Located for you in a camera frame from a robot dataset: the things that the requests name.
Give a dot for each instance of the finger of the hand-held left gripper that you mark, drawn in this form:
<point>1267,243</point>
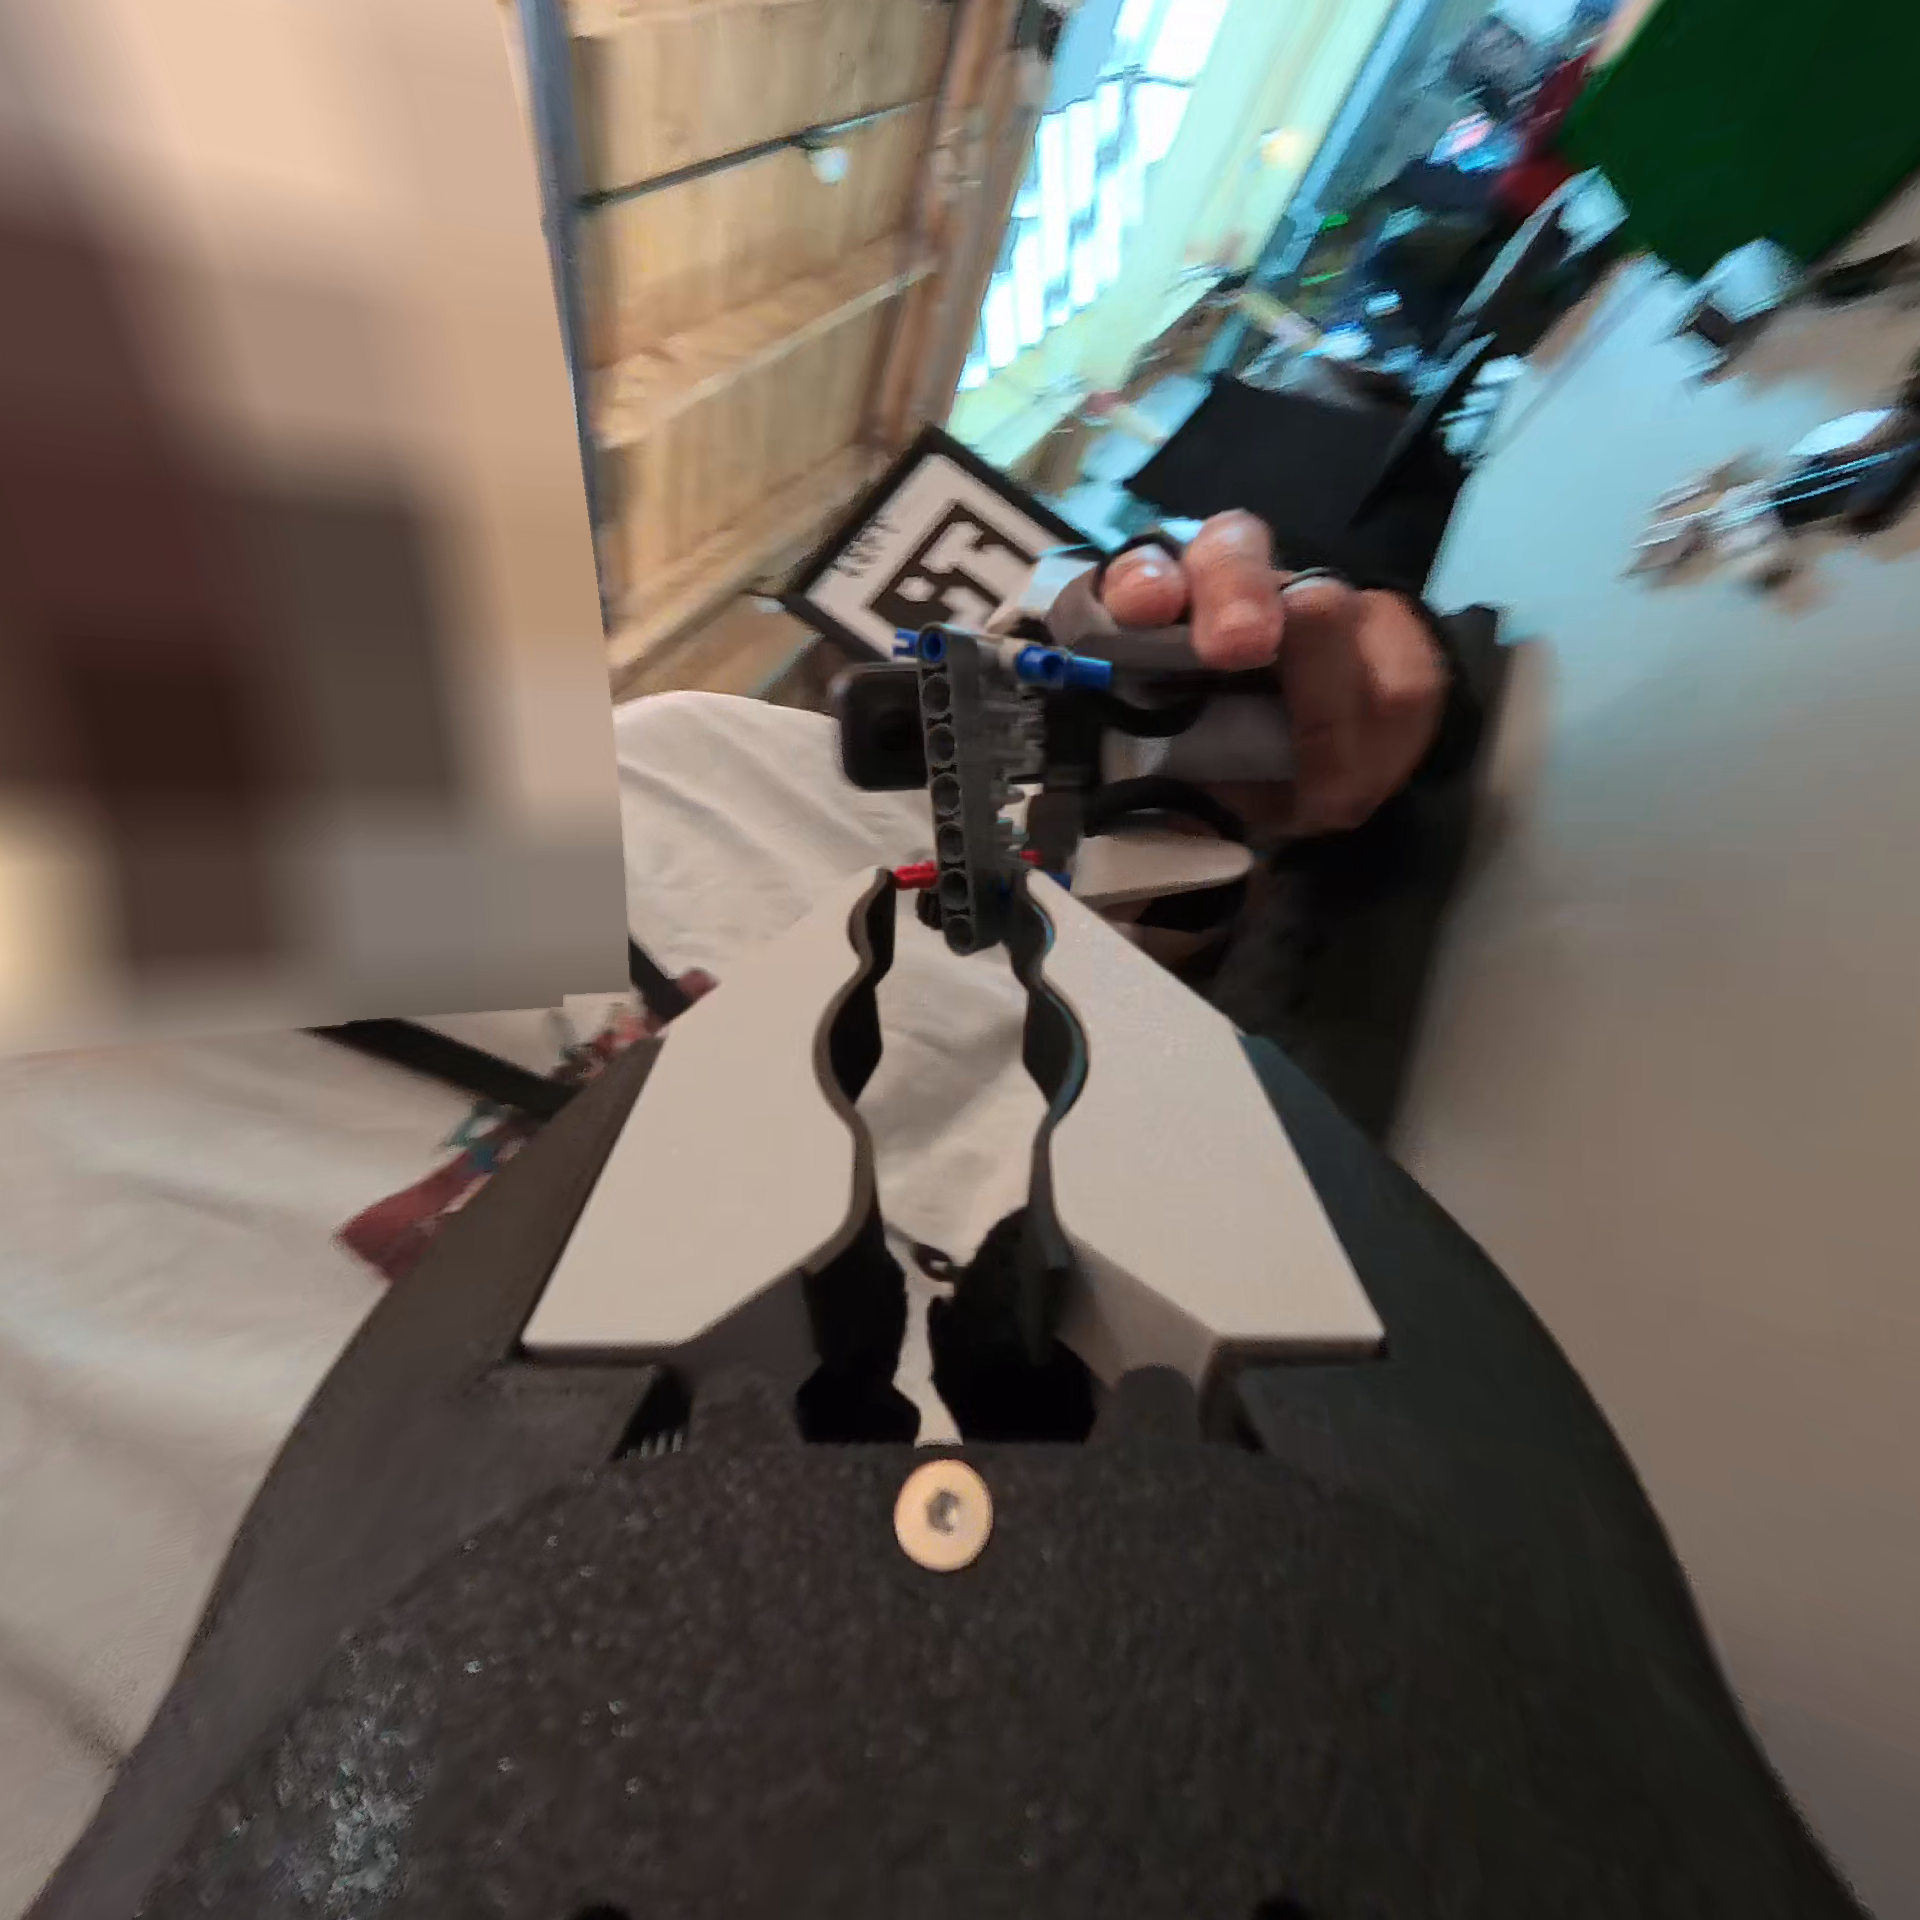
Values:
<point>1155,868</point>

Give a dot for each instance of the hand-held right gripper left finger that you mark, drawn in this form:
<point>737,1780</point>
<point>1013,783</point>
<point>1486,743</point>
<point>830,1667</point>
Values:
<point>704,1184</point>

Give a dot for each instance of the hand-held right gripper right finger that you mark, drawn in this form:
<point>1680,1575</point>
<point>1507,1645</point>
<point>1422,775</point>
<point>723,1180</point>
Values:
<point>1202,1203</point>

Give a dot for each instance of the dark grey lego beam assembly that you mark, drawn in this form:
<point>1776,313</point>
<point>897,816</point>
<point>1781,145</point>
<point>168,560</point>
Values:
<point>959,778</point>

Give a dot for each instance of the person's left hand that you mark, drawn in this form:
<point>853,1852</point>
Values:
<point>1353,706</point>

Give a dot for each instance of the black office chair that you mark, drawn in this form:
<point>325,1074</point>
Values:
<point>1276,461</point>

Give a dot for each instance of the white printed t-shirt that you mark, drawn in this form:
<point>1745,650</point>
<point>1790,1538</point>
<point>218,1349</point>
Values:
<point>227,1351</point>

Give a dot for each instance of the green plastic bin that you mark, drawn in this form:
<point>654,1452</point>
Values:
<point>1739,117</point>

